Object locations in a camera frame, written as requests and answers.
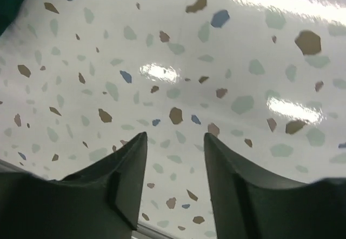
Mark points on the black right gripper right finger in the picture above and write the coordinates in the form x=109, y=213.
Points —
x=249, y=201

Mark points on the aluminium rail frame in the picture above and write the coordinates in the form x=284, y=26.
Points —
x=142, y=232

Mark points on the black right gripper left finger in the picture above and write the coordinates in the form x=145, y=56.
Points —
x=99, y=201

